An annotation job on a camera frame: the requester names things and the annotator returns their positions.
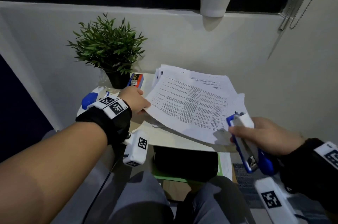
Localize blue staples box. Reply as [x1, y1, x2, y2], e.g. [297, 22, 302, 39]
[126, 73, 145, 89]

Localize green potted plant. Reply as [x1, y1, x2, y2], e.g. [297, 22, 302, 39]
[66, 13, 148, 90]

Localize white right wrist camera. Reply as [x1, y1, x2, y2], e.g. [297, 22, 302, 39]
[254, 177, 299, 224]

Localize person's left forearm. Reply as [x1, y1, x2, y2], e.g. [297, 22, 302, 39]
[0, 122, 108, 224]

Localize stack of printed papers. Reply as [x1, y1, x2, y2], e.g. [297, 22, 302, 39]
[144, 64, 249, 145]

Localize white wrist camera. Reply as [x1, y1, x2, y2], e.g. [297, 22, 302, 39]
[254, 177, 299, 224]
[123, 130, 149, 167]

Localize person's right hand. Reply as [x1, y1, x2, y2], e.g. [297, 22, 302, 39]
[228, 117, 306, 156]

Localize green flat board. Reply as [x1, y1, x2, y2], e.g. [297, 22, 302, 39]
[152, 152, 224, 183]

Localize black left camera cable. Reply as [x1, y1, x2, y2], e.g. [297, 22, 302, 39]
[82, 152, 127, 224]

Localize person's left hand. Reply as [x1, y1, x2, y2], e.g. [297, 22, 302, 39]
[118, 86, 151, 115]

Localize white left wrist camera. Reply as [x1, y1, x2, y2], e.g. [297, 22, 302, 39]
[123, 130, 149, 167]

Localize black left wrist strap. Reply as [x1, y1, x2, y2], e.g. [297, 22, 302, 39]
[76, 97, 133, 147]

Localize person's grey trousers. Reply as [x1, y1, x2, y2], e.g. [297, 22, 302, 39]
[105, 171, 257, 224]

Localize blue white stapler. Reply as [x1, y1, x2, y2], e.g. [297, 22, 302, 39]
[81, 86, 110, 111]
[226, 112, 277, 176]

